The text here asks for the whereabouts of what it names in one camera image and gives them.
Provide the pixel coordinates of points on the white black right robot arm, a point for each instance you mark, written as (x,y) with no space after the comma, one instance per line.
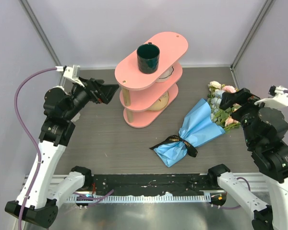
(264,128)

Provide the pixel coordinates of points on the blue wrapping paper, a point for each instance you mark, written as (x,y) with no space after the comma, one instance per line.
(197,129)

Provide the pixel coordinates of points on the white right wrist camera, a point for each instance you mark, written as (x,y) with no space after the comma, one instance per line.
(278,98)

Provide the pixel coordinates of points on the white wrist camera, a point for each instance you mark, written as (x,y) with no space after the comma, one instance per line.
(70,73)
(278,98)

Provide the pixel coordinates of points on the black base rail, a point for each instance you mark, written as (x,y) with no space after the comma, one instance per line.
(179,184)

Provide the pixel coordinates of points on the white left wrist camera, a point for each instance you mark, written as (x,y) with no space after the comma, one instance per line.
(70,73)

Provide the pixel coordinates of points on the dark green cup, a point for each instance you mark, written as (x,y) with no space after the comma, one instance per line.
(148,58)

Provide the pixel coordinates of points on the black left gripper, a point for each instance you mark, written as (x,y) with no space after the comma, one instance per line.
(91,85)

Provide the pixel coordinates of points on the white slotted cable duct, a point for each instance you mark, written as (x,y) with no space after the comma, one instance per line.
(166,198)

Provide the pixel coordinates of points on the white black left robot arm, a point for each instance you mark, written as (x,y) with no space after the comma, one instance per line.
(37,203)

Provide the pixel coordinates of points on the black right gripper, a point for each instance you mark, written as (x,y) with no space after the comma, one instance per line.
(239,97)

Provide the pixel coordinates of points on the pink three-tier wooden shelf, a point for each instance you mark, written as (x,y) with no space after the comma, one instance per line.
(139,91)

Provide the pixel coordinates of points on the white bowl on shelf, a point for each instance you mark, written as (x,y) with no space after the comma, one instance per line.
(165,76)

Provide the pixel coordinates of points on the black ribbon gold lettering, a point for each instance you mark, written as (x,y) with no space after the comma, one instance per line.
(191,150)

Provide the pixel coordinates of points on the right aluminium frame post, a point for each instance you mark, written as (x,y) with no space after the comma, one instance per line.
(253,30)

